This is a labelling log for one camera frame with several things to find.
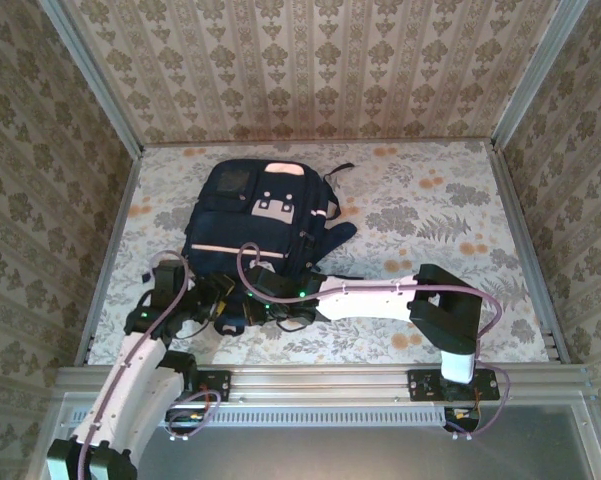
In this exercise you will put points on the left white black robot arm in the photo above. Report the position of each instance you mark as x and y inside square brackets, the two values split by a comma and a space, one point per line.
[130, 400]

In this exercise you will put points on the grey metal sheet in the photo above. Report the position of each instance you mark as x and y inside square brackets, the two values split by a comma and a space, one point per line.
[330, 455]

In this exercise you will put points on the navy blue backpack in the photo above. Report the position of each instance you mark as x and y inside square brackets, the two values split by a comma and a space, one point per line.
[260, 235]

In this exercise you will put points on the aluminium front rail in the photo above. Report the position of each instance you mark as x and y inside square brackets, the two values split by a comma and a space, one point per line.
[320, 385]

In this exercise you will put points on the aluminium frame post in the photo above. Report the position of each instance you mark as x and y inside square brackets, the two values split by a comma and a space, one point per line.
[95, 85]
[535, 75]

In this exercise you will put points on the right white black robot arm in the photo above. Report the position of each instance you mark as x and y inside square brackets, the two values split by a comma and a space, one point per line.
[370, 305]

